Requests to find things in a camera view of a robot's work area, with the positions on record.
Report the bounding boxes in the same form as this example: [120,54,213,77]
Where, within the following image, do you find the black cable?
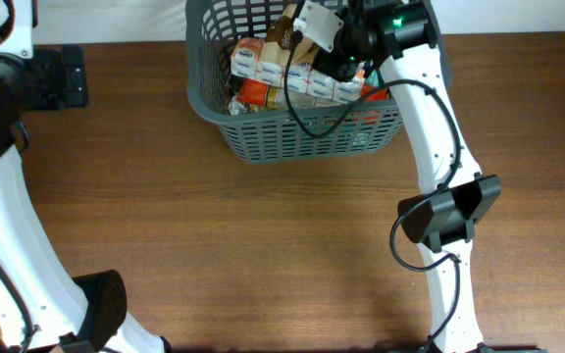
[282,28,463,353]
[0,229,38,353]

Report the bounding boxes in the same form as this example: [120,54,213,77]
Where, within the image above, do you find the right black cable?
[282,28,463,353]

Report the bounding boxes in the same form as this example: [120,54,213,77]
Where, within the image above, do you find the green Nescafe coffee bag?
[306,68,386,148]

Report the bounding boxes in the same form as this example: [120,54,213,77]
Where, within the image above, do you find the Kleenex tissue multipack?
[230,37,368,105]

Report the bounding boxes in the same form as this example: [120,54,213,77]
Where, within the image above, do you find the left black cable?
[0,229,38,353]

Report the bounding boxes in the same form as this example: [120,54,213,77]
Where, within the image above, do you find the grey plastic basket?
[184,0,452,165]

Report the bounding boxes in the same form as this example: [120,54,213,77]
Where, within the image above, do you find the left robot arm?
[0,1,170,352]

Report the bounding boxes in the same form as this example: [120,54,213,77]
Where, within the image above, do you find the beige brown cookie bag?
[224,76,265,116]

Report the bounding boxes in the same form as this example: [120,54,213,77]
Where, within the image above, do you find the beige brown snack bag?
[260,4,320,67]

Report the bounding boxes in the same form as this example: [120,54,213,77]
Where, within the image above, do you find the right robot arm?
[293,1,500,352]

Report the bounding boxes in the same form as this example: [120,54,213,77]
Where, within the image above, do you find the orange biscuit pack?
[235,77,391,112]

